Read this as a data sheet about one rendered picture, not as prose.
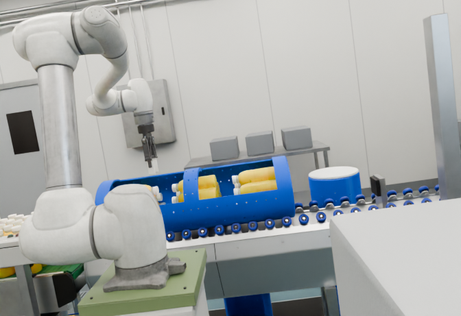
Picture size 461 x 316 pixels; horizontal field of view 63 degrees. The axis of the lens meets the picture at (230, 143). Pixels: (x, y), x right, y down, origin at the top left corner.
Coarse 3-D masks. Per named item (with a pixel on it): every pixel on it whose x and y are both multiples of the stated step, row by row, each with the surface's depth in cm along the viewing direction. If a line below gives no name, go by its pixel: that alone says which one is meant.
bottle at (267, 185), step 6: (270, 180) 168; (246, 186) 168; (252, 186) 167; (258, 186) 167; (264, 186) 166; (270, 186) 166; (276, 186) 166; (240, 192) 169; (246, 192) 167; (252, 192) 167
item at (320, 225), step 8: (304, 224) 165; (312, 224) 165; (320, 224) 164; (328, 224) 164; (232, 232) 168; (240, 232) 167; (248, 232) 167; (256, 232) 166; (264, 232) 166; (272, 232) 165; (280, 232) 165; (288, 232) 164; (296, 232) 164; (184, 240) 169; (192, 240) 169; (200, 240) 168; (208, 240) 168; (216, 240) 167; (224, 240) 167; (232, 240) 166; (168, 248) 168
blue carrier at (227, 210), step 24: (216, 168) 182; (240, 168) 184; (288, 168) 164; (168, 192) 192; (192, 192) 164; (264, 192) 161; (288, 192) 160; (168, 216) 165; (192, 216) 165; (216, 216) 165; (240, 216) 165; (264, 216) 166; (288, 216) 167
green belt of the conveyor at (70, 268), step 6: (78, 264) 172; (42, 270) 169; (48, 270) 168; (54, 270) 167; (60, 270) 166; (66, 270) 165; (72, 270) 165; (78, 270) 169; (12, 276) 167; (72, 276) 164
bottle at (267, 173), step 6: (264, 168) 173; (270, 168) 172; (240, 174) 173; (246, 174) 172; (252, 174) 172; (258, 174) 171; (264, 174) 171; (270, 174) 171; (240, 180) 173; (246, 180) 172; (252, 180) 171; (258, 180) 171; (264, 180) 171
